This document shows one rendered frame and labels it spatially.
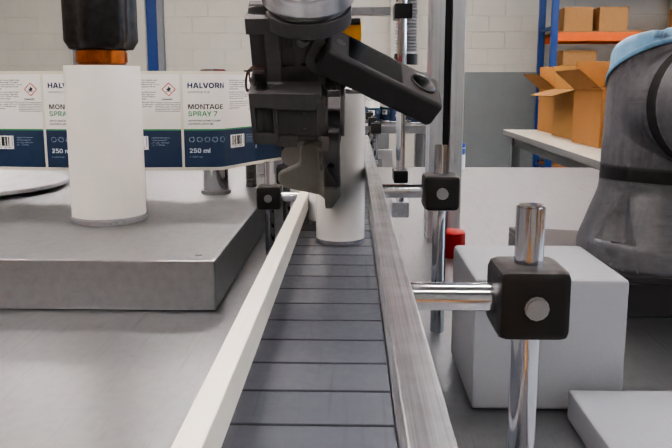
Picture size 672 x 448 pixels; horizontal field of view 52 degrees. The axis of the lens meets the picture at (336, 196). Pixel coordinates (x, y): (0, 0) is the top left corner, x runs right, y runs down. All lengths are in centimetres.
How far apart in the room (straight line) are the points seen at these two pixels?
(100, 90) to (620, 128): 56
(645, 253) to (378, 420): 42
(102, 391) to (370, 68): 32
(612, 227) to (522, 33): 792
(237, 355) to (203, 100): 74
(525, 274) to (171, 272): 45
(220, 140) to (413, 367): 87
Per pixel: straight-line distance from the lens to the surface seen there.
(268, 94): 59
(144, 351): 60
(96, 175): 85
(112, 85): 85
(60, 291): 72
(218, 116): 106
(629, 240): 73
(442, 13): 95
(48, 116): 112
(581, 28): 801
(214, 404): 30
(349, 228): 71
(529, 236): 30
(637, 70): 74
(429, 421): 18
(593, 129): 322
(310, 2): 55
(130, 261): 69
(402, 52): 86
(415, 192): 59
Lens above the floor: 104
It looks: 9 degrees down
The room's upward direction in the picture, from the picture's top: straight up
